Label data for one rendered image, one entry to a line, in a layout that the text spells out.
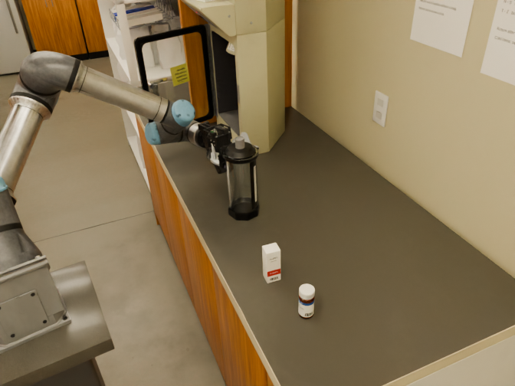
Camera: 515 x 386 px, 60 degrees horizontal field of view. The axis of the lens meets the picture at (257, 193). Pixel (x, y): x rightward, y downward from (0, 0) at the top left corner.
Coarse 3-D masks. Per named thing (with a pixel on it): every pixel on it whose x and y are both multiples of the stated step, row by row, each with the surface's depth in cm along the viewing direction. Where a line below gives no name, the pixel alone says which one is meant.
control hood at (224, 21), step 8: (184, 0) 158; (192, 0) 153; (216, 0) 152; (224, 0) 151; (200, 8) 143; (208, 8) 143; (216, 8) 144; (224, 8) 145; (232, 8) 146; (208, 16) 144; (216, 16) 145; (224, 16) 146; (232, 16) 147; (216, 24) 147; (224, 24) 147; (232, 24) 149; (224, 32) 151; (232, 32) 150
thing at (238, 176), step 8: (224, 152) 134; (256, 152) 133; (232, 160) 131; (240, 160) 130; (232, 168) 133; (240, 168) 133; (248, 168) 133; (232, 176) 135; (240, 176) 134; (248, 176) 135; (232, 184) 137; (240, 184) 136; (248, 184) 136; (232, 192) 139; (240, 192) 137; (248, 192) 138; (232, 200) 140; (240, 200) 139; (248, 200) 139; (232, 208) 143; (240, 208) 141; (248, 208) 141
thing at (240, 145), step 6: (240, 138) 132; (234, 144) 135; (240, 144) 132; (246, 144) 135; (228, 150) 132; (234, 150) 132; (240, 150) 132; (246, 150) 132; (252, 150) 133; (234, 156) 131; (240, 156) 131; (246, 156) 131
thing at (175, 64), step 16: (160, 32) 166; (144, 48) 164; (160, 48) 168; (176, 48) 172; (192, 48) 177; (160, 64) 171; (176, 64) 175; (192, 64) 180; (160, 80) 174; (176, 80) 178; (192, 80) 183; (176, 96) 181; (192, 96) 186
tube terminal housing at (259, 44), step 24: (240, 0) 146; (264, 0) 149; (240, 24) 150; (264, 24) 153; (240, 48) 154; (264, 48) 157; (240, 72) 158; (264, 72) 162; (216, 96) 191; (240, 96) 163; (264, 96) 167; (240, 120) 170; (264, 120) 172; (264, 144) 178
